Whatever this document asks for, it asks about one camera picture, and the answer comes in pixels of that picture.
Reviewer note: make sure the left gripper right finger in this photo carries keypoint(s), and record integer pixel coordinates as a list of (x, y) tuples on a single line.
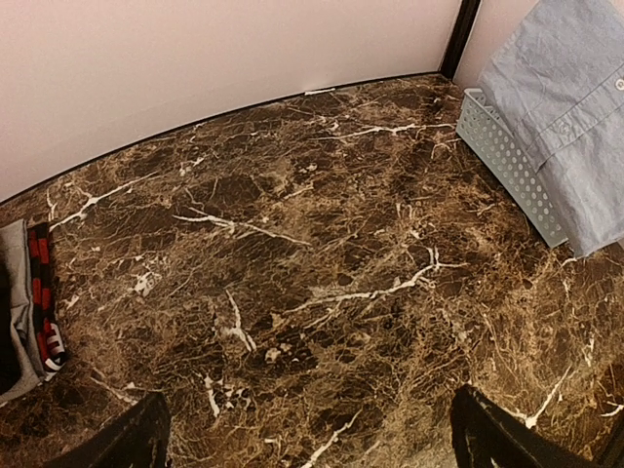
[(485, 435)]

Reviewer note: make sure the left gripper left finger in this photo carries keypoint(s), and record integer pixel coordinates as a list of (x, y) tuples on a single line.
[(137, 438)]

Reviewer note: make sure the black red printed shirt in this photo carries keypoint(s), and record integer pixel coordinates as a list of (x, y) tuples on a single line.
[(52, 352)]

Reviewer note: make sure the grey shirt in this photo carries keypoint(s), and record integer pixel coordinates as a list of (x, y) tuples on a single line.
[(23, 337)]

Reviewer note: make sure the light blue plastic basket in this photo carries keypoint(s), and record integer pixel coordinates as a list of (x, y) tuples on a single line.
[(484, 131)]

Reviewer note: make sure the light blue long sleeve shirt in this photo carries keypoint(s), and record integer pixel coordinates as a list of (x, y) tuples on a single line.
[(557, 83)]

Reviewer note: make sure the right black frame post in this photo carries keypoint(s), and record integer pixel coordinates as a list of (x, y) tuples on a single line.
[(459, 37)]

